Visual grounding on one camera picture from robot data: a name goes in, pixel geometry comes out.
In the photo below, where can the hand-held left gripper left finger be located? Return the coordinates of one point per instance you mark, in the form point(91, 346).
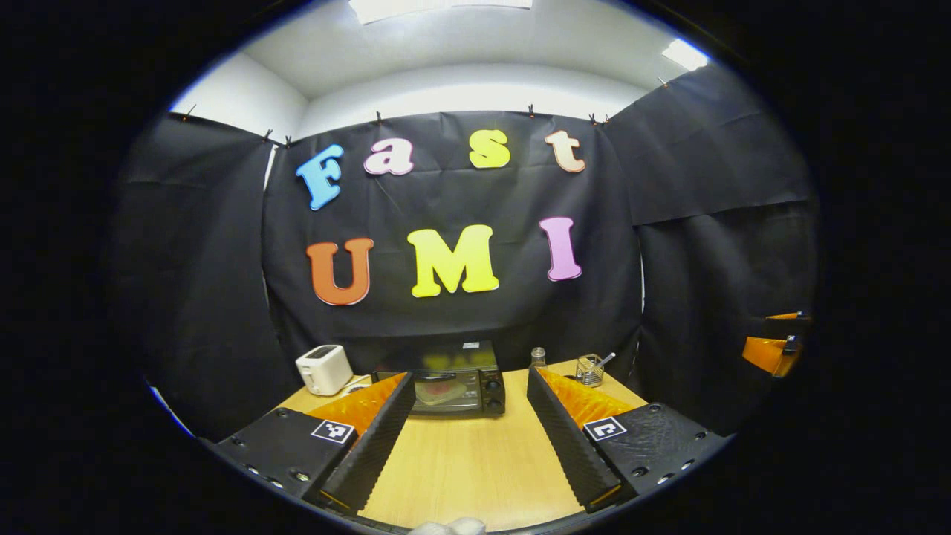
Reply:
point(371, 453)

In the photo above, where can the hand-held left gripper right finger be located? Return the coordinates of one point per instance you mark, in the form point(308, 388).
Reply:
point(568, 446)

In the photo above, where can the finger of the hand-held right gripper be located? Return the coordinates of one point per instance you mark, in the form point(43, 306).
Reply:
point(787, 327)
point(769, 355)

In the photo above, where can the white square plate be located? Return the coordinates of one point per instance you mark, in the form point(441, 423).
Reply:
point(446, 394)

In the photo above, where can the black electric oven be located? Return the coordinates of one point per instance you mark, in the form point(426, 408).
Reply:
point(492, 386)

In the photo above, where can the clear ribbed glass cup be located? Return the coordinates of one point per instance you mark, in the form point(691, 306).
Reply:
point(589, 371)

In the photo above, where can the clear glass bottle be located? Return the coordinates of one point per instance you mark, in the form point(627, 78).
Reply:
point(538, 359)

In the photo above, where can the white straw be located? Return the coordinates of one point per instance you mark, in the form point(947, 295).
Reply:
point(607, 360)

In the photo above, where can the white toaster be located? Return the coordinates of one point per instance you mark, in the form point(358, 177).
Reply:
point(325, 369)

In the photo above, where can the small ceiling light panel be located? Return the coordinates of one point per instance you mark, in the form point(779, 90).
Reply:
point(685, 55)

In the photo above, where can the long ceiling light panel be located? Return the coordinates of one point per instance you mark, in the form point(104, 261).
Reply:
point(438, 7)

